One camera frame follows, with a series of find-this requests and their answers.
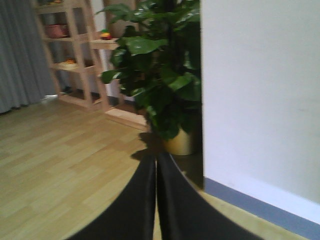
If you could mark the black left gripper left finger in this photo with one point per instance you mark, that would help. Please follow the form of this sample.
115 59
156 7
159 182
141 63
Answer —
132 214

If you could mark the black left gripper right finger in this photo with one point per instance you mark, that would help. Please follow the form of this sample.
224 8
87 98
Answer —
184 214

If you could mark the yellow plant pot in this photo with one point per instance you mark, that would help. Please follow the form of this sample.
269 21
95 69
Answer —
183 144

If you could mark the green potted plant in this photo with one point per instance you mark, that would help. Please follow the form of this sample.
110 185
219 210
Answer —
158 62

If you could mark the grey curtain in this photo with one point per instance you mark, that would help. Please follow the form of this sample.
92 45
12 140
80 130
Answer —
24 73

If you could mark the wooden shelf unit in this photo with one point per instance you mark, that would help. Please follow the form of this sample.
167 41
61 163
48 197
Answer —
76 56

